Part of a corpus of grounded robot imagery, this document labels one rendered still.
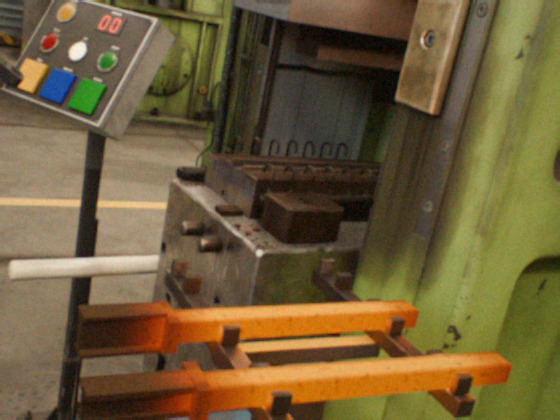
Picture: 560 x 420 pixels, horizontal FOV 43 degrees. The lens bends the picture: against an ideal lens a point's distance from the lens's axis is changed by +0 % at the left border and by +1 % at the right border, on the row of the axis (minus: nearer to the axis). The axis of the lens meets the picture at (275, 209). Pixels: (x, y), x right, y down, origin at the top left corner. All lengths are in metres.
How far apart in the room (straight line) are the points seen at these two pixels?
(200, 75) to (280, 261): 5.15
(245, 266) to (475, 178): 0.40
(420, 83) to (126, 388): 0.71
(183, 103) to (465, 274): 5.34
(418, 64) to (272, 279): 0.42
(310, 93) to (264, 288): 0.57
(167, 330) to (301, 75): 0.97
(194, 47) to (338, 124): 4.61
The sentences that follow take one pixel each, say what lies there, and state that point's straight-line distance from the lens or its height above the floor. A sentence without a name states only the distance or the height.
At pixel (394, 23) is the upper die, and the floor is 1.30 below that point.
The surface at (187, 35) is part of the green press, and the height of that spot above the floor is 0.76.
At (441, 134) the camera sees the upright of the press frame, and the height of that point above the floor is 1.16.
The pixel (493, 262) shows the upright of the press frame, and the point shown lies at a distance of 1.10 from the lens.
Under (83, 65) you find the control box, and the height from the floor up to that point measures 1.06.
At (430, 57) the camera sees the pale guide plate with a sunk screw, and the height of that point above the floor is 1.27.
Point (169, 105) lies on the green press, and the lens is 6.27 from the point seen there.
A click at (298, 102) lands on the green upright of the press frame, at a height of 1.09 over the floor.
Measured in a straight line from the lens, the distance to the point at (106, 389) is 0.61.
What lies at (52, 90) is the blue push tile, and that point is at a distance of 1.74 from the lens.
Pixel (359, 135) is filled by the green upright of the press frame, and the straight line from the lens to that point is 1.72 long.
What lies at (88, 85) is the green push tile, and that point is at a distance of 1.68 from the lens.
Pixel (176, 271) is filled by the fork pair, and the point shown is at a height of 0.98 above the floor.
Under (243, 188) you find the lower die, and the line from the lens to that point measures 1.32.
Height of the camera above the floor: 1.33
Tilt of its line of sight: 17 degrees down
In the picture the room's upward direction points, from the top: 11 degrees clockwise
